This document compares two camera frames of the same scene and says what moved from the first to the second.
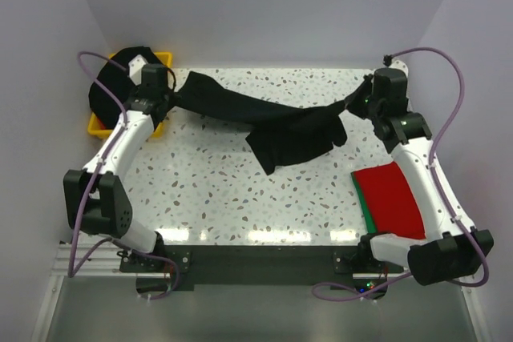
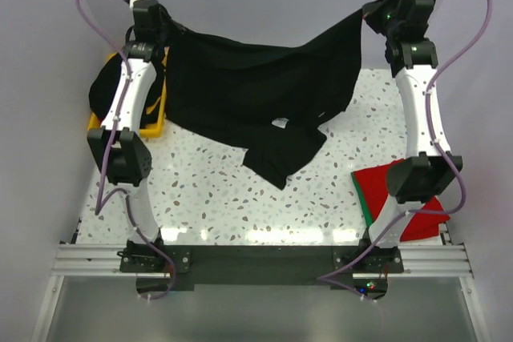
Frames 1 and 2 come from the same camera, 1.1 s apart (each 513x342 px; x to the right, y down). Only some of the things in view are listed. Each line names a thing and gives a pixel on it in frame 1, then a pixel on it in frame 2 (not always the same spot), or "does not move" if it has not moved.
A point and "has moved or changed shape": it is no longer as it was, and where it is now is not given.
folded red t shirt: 393,208 does not move
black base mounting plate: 161,273 does not move
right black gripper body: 361,98 -> 377,10
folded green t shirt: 371,226 does not move
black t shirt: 281,133 has moved or changed shape
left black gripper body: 167,101 -> 163,22
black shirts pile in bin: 112,74 does not move
